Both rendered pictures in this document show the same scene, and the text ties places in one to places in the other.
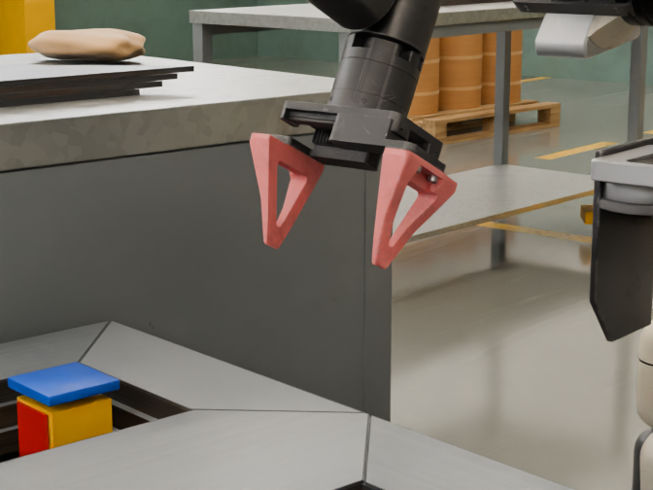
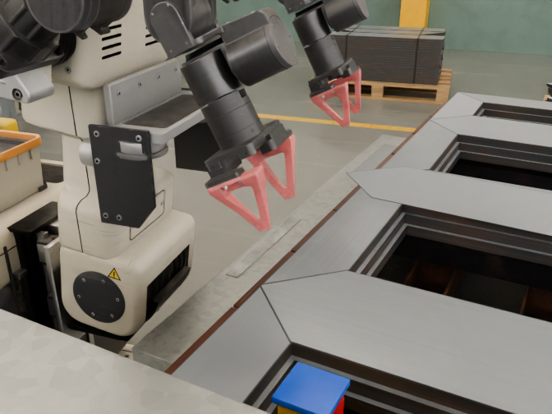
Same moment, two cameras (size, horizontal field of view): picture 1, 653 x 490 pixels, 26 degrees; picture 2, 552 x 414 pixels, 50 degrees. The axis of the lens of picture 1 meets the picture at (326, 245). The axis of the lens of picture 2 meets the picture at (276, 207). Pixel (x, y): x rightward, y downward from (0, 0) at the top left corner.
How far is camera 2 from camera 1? 1.34 m
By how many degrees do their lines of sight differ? 103
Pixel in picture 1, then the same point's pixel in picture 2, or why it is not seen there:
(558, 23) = (29, 79)
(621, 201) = (161, 149)
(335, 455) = (324, 282)
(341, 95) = (259, 125)
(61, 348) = not seen: outside the picture
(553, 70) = not seen: outside the picture
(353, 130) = (278, 137)
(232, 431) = (315, 318)
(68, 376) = (306, 386)
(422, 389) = not seen: outside the picture
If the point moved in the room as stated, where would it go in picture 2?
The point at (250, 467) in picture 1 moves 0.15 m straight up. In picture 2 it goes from (358, 301) to (365, 193)
